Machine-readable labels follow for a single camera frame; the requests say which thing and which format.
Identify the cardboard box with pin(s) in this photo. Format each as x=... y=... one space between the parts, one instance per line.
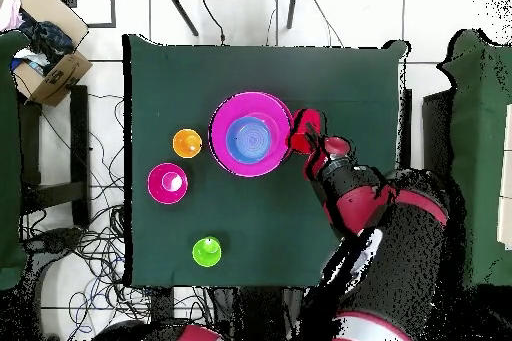
x=60 y=77

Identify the dark green tablecloth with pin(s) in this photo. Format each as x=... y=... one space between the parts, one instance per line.
x=240 y=65

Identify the red cup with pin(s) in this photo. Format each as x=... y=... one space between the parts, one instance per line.
x=300 y=125

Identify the green cloth covered table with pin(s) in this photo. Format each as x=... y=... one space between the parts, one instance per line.
x=480 y=117
x=10 y=157

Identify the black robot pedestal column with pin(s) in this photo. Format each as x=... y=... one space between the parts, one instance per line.
x=260 y=313

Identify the light green cup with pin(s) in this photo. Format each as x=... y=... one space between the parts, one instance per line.
x=206 y=252

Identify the orange cup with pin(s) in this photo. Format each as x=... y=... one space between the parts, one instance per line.
x=187 y=143

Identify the blue bowl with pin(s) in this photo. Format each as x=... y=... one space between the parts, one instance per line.
x=248 y=140

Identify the small magenta bowl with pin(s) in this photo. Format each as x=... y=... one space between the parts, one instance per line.
x=167 y=183

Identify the pink cloth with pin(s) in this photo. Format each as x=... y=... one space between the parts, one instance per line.
x=10 y=13

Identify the dark grey chair base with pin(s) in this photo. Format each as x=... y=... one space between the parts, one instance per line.
x=56 y=239

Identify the dark blue clothing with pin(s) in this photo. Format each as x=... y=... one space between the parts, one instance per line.
x=48 y=41

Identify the black stool frame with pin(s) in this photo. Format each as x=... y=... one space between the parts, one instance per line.
x=80 y=137

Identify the large pink bowl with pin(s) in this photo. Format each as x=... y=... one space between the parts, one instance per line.
x=224 y=133

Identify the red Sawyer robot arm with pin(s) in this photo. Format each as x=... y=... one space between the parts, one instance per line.
x=380 y=213

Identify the black power box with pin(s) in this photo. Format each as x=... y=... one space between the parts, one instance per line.
x=162 y=303

